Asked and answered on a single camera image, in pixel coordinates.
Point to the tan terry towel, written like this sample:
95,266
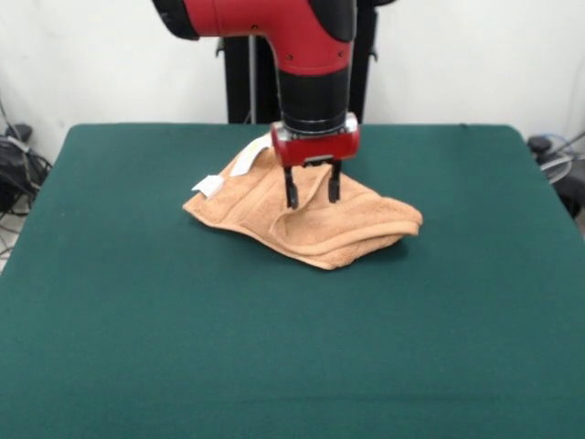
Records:
356,228

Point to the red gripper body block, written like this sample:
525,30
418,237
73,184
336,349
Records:
315,148

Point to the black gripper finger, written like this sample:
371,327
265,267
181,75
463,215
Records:
335,183
291,192

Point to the dark green table cloth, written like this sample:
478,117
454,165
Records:
183,320

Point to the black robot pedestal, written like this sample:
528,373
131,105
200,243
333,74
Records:
237,82

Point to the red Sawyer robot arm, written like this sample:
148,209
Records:
311,50

